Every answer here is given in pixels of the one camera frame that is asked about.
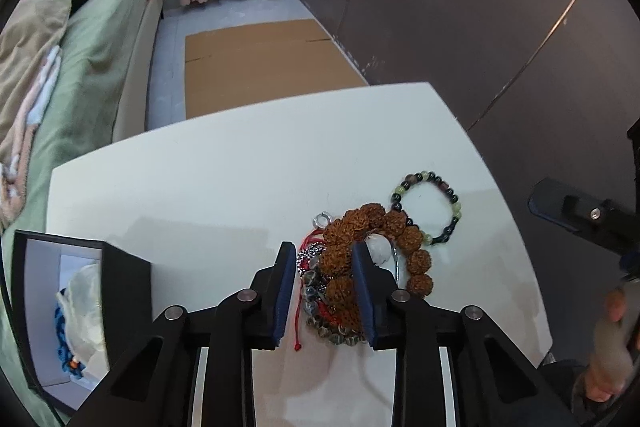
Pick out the thin silver bangle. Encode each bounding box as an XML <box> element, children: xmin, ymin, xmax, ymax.
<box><xmin>392</xmin><ymin>242</ymin><xmax>401</xmax><ymax>285</ymax></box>

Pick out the brown rudraksha bead bracelet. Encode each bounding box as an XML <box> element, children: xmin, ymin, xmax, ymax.
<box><xmin>316</xmin><ymin>202</ymin><xmax>435</xmax><ymax>331</ymax></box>

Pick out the silver metal bead bracelet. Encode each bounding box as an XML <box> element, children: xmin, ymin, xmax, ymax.
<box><xmin>296</xmin><ymin>241</ymin><xmax>368</xmax><ymax>348</ymax></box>

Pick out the red string bracelet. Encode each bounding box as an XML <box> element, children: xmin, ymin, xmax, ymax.
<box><xmin>293</xmin><ymin>229</ymin><xmax>352</xmax><ymax>353</ymax></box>

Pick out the black jewelry box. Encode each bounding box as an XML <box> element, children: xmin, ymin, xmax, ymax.
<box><xmin>10</xmin><ymin>231</ymin><xmax>152</xmax><ymax>415</ymax></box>

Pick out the person's right hand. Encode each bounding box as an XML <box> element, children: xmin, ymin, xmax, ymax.
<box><xmin>585</xmin><ymin>280</ymin><xmax>639</xmax><ymax>403</ymax></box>

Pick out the white tissue paper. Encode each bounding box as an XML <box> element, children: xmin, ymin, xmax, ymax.
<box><xmin>56</xmin><ymin>262</ymin><xmax>110</xmax><ymax>379</ymax></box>

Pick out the flattened brown cardboard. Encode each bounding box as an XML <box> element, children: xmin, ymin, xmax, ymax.
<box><xmin>184</xmin><ymin>18</ymin><xmax>366</xmax><ymax>119</ymax></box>

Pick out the green bed sheet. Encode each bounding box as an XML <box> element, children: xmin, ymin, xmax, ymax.
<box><xmin>0</xmin><ymin>0</ymin><xmax>154</xmax><ymax>425</ymax></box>

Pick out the beige comforter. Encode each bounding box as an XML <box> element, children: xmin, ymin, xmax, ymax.
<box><xmin>0</xmin><ymin>0</ymin><xmax>72</xmax><ymax>161</ymax></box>

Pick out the blue braided bracelet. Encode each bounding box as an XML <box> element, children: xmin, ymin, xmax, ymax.
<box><xmin>52</xmin><ymin>288</ymin><xmax>84</xmax><ymax>377</ymax></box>

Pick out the beige bed frame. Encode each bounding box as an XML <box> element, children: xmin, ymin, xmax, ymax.
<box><xmin>112</xmin><ymin>0</ymin><xmax>163</xmax><ymax>143</ymax></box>

